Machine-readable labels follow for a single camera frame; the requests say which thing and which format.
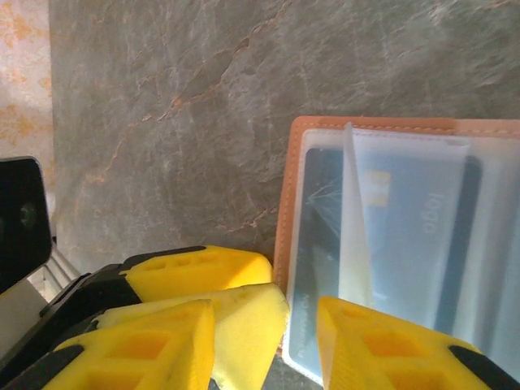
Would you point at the brown leather card holder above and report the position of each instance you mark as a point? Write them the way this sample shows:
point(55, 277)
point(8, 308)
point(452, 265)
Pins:
point(284, 203)

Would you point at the blue diamond print credit card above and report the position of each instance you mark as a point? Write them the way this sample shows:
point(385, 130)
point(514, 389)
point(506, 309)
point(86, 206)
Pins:
point(321, 227)

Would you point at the light blue logo credit card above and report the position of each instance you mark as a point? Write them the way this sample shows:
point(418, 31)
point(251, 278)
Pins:
point(406, 227)

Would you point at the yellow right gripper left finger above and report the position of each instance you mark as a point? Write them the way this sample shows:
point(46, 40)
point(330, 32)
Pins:
point(162, 349)

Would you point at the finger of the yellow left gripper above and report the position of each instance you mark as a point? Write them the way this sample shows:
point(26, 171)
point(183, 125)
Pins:
point(203, 272)
point(248, 325)

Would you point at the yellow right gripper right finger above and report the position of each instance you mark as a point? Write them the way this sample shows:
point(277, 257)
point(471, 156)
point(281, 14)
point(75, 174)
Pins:
point(386, 357)

